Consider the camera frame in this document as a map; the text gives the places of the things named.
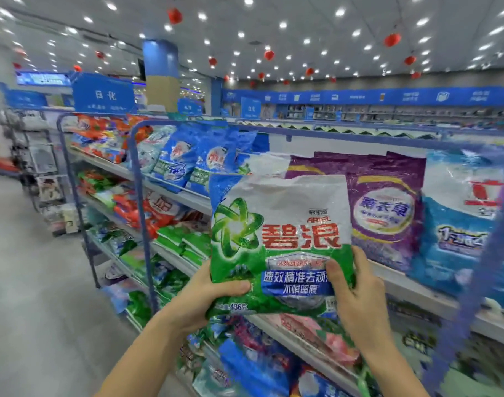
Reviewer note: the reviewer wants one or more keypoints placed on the person's right hand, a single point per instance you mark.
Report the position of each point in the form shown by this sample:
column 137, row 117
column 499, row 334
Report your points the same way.
column 364, row 306

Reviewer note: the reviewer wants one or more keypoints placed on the person's left hand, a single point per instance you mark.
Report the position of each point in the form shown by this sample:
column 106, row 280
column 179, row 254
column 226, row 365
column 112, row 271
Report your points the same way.
column 198, row 306

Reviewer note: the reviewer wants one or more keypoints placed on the orange blue small detergent packet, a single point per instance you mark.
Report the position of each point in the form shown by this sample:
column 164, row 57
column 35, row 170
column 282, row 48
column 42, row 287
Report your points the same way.
column 111, row 143

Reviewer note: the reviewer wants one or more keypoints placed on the orange OMO detergent bag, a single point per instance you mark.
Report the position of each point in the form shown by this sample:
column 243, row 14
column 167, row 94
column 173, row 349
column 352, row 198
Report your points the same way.
column 82, row 129

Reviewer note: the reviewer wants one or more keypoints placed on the row of green boxes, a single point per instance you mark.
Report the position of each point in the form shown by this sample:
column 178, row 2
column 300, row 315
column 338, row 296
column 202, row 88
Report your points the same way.
column 376, row 130

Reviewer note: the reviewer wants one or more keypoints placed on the large blue hanging sign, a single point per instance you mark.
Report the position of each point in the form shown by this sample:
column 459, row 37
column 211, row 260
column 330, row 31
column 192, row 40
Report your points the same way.
column 191, row 106

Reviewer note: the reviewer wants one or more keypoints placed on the small blue hanging sign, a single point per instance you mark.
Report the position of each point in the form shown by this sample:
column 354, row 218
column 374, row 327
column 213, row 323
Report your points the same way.
column 250, row 108
column 24, row 99

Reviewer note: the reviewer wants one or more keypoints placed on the blue aisle sign board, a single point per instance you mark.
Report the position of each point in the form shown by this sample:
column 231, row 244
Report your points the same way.
column 104, row 95

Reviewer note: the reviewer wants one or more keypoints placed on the blue beige column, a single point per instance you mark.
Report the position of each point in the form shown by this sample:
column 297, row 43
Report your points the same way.
column 161, row 74

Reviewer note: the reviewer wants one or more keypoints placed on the rows of small red lanterns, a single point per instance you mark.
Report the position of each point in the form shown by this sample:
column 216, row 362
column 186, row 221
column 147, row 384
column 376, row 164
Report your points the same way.
column 269, row 54

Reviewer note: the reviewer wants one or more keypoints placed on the large red paper lantern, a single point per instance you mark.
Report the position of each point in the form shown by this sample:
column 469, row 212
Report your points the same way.
column 392, row 39
column 176, row 15

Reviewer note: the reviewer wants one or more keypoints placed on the rows of round ceiling lights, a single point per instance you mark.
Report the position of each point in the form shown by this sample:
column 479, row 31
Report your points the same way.
column 248, row 0

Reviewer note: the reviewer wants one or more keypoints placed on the blue wall sign band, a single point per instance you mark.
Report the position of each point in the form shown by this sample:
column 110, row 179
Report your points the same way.
column 384, row 96

